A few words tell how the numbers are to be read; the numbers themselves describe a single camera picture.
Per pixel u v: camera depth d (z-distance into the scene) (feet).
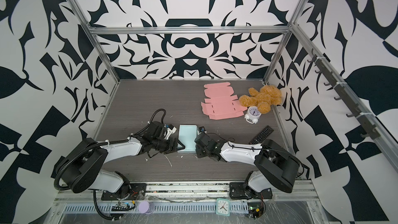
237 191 2.44
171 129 2.72
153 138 2.34
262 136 2.98
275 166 1.43
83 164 1.44
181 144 2.67
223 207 2.26
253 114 3.25
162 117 2.67
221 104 3.51
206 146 2.17
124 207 2.38
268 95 3.34
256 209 2.34
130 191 2.39
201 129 2.62
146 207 2.06
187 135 2.97
